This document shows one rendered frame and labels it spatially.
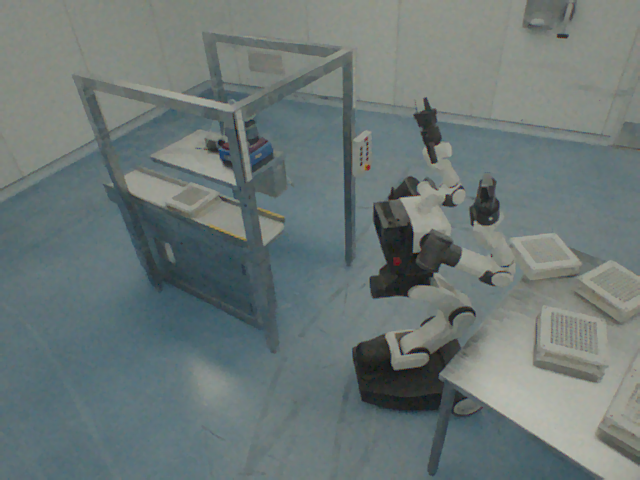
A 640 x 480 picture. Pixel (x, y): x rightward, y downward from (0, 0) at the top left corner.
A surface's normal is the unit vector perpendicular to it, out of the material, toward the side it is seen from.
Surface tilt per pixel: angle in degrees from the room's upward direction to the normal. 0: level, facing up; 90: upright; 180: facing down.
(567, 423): 0
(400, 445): 0
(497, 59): 90
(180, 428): 0
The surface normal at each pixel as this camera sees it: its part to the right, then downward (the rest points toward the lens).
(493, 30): -0.44, 0.57
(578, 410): -0.04, -0.79
